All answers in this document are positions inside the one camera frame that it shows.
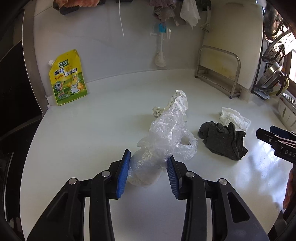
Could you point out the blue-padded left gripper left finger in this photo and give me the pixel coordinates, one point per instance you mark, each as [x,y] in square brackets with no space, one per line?
[122,173]

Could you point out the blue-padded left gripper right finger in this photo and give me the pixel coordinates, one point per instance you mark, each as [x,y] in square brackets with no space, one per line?
[175,177]

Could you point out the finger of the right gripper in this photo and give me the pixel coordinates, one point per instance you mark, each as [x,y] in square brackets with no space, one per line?
[282,133]
[274,140]

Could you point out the white tissue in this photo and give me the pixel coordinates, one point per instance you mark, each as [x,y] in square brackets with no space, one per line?
[229,115]

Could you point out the clear plastic bag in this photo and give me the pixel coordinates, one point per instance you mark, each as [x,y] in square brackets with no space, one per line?
[167,136]

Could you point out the black cloth rag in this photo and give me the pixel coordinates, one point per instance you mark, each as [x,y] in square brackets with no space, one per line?
[223,140]

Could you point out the steel pot lid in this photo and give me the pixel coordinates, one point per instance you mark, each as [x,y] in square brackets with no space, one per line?
[273,82]

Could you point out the black dish rack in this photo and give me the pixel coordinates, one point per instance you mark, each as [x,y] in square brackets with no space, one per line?
[273,25]

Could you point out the steel cutting board rack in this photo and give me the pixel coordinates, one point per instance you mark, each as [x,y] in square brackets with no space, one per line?
[227,85]

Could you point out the crumpled white checked paper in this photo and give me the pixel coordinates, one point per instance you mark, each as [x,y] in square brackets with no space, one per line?
[178,101]

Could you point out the steel steamer basket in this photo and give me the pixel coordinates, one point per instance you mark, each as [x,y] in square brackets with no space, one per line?
[278,48]

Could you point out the white cutting board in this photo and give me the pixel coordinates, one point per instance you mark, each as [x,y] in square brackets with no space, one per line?
[235,35]

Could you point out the yellow seasoning pouch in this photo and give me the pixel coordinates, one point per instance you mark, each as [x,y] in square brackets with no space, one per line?
[66,78]

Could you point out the white bottle brush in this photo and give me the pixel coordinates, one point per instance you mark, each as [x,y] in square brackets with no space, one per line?
[164,34]

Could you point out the white hanging cloth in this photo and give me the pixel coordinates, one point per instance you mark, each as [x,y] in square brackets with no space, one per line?
[189,12]

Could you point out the grey hanging cloth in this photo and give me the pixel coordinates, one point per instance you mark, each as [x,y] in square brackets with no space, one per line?
[163,9]

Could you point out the pink dish cloth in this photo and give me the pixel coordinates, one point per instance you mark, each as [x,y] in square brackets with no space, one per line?
[80,3]

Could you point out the black wall rail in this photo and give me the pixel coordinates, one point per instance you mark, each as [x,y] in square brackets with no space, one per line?
[64,11]

